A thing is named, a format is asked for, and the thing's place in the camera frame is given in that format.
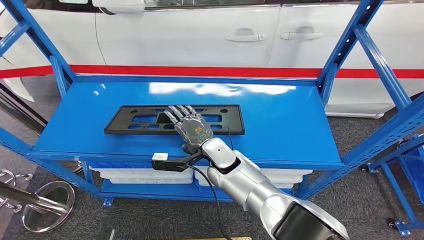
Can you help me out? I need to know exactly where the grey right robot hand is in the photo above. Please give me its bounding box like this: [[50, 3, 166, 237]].
[[163, 104, 215, 155]]

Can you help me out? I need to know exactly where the black plastic plate frame part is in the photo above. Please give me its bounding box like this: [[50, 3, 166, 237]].
[[103, 104, 246, 136]]

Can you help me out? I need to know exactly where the blue metal shelf rack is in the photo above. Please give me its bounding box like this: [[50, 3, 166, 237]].
[[0, 0, 424, 208], [361, 134, 424, 237]]

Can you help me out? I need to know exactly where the red barrier belt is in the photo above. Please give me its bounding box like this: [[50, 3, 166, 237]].
[[0, 64, 424, 80]]

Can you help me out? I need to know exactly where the white car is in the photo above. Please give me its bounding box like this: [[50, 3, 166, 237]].
[[0, 0, 424, 119]]

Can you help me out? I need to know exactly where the black left robot foot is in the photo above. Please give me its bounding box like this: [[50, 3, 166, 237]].
[[96, 227, 116, 240]]

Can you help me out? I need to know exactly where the chrome star chair base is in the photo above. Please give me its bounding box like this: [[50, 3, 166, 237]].
[[0, 169, 34, 213]]

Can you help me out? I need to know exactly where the thin black cable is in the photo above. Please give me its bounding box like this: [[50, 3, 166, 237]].
[[226, 125, 235, 152]]

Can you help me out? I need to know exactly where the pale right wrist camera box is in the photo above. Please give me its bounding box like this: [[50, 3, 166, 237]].
[[150, 151, 204, 173]]

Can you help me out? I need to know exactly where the thick black camera cable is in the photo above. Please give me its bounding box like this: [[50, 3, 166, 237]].
[[183, 163, 233, 240]]

